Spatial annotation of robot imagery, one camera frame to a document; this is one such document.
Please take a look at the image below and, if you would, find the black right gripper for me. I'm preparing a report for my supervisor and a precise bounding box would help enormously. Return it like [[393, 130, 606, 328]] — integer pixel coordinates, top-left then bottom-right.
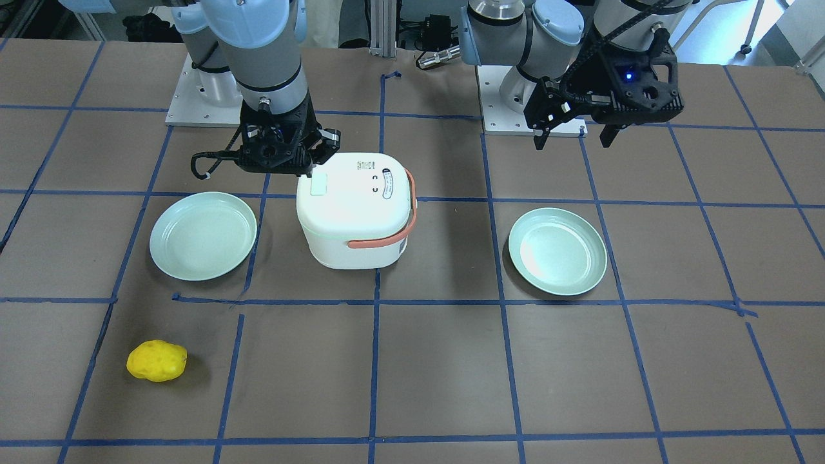
[[236, 103, 341, 176]]

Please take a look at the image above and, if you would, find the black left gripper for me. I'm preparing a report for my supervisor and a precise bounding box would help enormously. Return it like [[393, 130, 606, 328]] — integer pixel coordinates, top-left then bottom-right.
[[524, 30, 684, 151]]

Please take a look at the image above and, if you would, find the white rice cooker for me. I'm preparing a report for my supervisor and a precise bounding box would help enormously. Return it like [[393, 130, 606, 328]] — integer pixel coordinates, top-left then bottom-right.
[[296, 153, 418, 269]]

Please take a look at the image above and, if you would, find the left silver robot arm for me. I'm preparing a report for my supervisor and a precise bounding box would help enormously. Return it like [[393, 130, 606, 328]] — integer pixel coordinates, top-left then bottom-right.
[[459, 1, 690, 150]]

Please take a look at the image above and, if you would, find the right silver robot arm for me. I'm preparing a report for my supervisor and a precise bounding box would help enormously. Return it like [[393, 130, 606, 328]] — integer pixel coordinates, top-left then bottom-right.
[[162, 1, 341, 180]]

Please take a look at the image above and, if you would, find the green plate far side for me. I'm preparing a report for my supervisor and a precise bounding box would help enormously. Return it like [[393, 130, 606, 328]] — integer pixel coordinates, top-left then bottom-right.
[[508, 208, 608, 296]]

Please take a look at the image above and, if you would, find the green plate near potato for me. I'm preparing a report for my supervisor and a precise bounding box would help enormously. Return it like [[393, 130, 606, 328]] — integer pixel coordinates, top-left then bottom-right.
[[148, 191, 258, 282]]

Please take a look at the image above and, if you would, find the yellow toy potato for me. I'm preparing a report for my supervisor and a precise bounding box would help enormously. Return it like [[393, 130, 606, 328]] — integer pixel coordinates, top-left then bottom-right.
[[126, 340, 188, 383]]

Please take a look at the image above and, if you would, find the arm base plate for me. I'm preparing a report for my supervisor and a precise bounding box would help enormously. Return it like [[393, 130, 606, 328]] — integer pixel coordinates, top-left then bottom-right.
[[166, 56, 276, 128], [476, 64, 588, 138]]

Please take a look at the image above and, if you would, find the aluminium frame post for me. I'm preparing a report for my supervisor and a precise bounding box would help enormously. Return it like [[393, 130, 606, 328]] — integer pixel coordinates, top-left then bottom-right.
[[368, 0, 398, 61]]

